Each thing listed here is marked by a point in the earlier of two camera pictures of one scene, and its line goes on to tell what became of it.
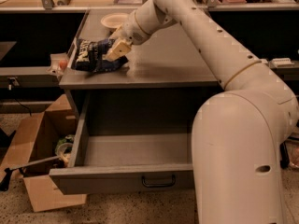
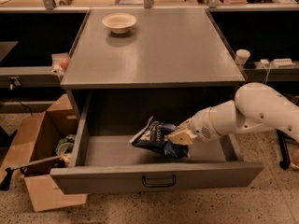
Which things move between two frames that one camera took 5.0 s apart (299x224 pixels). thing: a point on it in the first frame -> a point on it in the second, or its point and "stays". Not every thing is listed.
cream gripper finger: (118, 34) -> (188, 126)
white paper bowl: (114, 20) stays
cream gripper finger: (119, 49) -> (183, 136)
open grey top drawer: (125, 162) stays
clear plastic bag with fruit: (59, 63) stays
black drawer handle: (174, 181) stays
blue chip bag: (92, 56) -> (151, 136)
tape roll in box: (64, 147) stays
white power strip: (282, 62) stays
